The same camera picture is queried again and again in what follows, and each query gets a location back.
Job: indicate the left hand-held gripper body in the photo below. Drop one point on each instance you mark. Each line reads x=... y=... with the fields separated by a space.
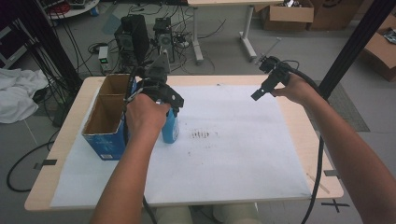
x=162 y=90

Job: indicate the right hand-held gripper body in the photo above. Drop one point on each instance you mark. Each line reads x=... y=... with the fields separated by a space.
x=275 y=73

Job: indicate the blue spray bottle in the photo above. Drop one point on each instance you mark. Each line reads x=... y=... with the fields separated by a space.
x=170 y=129

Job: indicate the person's right hand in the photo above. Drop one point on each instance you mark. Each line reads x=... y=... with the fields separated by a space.
x=295 y=90

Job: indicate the person's left hand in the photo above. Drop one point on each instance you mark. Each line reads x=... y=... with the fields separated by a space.
x=144 y=115

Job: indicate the small black computer case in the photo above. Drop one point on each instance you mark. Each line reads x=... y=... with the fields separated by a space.
x=163 y=34

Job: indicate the black computer tower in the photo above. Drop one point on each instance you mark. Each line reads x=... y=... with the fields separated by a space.
x=134 y=37

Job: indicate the wooden table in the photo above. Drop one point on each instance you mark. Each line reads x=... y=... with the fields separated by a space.
x=311 y=124

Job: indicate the open cardboard box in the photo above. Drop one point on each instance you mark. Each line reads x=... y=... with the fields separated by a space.
x=288 y=14
x=379 y=49

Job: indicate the white paper mat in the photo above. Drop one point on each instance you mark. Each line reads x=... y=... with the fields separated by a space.
x=230 y=149

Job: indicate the blue cardboard box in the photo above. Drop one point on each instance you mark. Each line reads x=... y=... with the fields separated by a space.
x=106 y=124

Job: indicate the white power supply unit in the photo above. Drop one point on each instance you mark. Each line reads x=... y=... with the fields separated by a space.
x=103 y=57

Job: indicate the grey floor mat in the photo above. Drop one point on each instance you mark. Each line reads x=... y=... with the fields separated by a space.
x=347 y=109

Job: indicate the closed cardboard box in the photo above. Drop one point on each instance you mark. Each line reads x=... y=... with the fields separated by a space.
x=334 y=14

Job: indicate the white desk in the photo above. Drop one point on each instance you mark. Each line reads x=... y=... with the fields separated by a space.
x=218 y=2

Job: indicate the grey tape strip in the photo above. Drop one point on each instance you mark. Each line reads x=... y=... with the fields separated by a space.
x=331 y=173
x=46 y=163

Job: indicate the round white table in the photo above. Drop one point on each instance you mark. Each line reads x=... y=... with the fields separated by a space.
x=74 y=7

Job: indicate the black tape cross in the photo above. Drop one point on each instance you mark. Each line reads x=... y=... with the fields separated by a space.
x=335 y=204

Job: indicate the white cloth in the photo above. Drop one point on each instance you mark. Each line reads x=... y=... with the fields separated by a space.
x=18 y=93

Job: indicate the black metal stand post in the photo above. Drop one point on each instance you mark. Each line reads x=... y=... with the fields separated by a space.
x=358 y=40

